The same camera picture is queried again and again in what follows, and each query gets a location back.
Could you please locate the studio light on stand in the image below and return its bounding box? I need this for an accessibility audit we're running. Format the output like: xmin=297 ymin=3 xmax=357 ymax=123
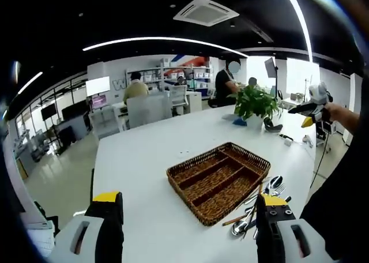
xmin=264 ymin=57 xmax=285 ymax=101

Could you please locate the black stand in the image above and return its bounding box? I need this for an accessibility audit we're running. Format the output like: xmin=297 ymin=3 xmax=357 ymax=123
xmin=33 ymin=201 xmax=61 ymax=235

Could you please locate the lit white screen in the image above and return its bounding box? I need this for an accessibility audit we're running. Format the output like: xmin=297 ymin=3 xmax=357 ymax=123
xmin=85 ymin=76 xmax=111 ymax=97

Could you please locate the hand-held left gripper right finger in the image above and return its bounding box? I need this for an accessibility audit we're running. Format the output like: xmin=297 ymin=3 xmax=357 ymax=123
xmin=255 ymin=193 xmax=332 ymax=263

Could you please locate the steel table knife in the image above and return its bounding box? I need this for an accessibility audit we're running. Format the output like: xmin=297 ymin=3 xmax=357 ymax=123
xmin=252 ymin=205 xmax=259 ymax=241
xmin=239 ymin=208 xmax=256 ymax=241

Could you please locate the short ceiling light strip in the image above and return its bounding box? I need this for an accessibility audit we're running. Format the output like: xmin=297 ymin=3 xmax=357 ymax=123
xmin=17 ymin=71 xmax=44 ymax=95

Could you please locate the monitor with pink picture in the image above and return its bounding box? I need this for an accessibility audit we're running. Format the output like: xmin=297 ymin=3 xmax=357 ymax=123
xmin=91 ymin=94 xmax=108 ymax=110

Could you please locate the potted green plant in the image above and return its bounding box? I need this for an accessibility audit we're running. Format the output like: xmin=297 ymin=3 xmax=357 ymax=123
xmin=227 ymin=84 xmax=283 ymax=131

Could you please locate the white storage shelf with bins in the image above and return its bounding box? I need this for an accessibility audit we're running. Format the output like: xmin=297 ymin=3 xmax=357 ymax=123
xmin=125 ymin=57 xmax=213 ymax=98

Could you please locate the small black monitor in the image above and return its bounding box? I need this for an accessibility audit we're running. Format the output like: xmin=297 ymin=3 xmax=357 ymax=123
xmin=40 ymin=104 xmax=57 ymax=121

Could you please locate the white ceiling air conditioner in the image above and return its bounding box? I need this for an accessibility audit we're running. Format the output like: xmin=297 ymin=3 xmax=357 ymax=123
xmin=172 ymin=0 xmax=240 ymax=27

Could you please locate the straight ceiling light strip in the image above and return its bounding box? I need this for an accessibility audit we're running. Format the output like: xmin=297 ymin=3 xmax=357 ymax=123
xmin=281 ymin=0 xmax=315 ymax=63

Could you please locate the brown wicker storage tray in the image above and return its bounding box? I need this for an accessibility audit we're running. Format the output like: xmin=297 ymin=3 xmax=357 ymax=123
xmin=166 ymin=142 xmax=272 ymax=227

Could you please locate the person's black clothed torso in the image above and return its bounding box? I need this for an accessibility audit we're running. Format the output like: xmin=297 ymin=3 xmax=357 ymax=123
xmin=299 ymin=72 xmax=369 ymax=261

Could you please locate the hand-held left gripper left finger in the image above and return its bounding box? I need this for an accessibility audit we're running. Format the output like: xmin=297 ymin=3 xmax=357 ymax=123
xmin=47 ymin=191 xmax=125 ymax=263

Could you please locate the white box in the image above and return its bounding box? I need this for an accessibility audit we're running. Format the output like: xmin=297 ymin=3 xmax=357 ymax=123
xmin=27 ymin=221 xmax=55 ymax=258

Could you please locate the white mesh office chair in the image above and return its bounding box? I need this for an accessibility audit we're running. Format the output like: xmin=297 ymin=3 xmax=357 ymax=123
xmin=170 ymin=85 xmax=189 ymax=117

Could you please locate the long curved ceiling light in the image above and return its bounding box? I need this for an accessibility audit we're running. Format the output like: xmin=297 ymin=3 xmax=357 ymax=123
xmin=82 ymin=36 xmax=249 ymax=58

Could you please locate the large black monitor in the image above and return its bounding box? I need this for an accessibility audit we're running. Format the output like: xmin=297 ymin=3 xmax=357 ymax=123
xmin=61 ymin=100 xmax=89 ymax=120

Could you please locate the frosted white chair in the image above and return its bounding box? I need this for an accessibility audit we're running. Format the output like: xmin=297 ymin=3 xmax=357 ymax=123
xmin=126 ymin=94 xmax=173 ymax=129

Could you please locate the steel spoon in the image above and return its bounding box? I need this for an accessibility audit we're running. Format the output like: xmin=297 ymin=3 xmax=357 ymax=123
xmin=259 ymin=175 xmax=285 ymax=196
xmin=230 ymin=204 xmax=258 ymax=237

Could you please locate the white low cabinet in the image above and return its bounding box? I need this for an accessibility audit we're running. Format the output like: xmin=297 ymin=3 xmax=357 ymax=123
xmin=186 ymin=91 xmax=202 ymax=114

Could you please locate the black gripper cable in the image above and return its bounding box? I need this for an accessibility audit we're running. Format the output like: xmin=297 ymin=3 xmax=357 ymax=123
xmin=308 ymin=121 xmax=332 ymax=190

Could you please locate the black curved device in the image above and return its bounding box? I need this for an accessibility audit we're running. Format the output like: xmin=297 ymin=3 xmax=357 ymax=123
xmin=263 ymin=117 xmax=284 ymax=133

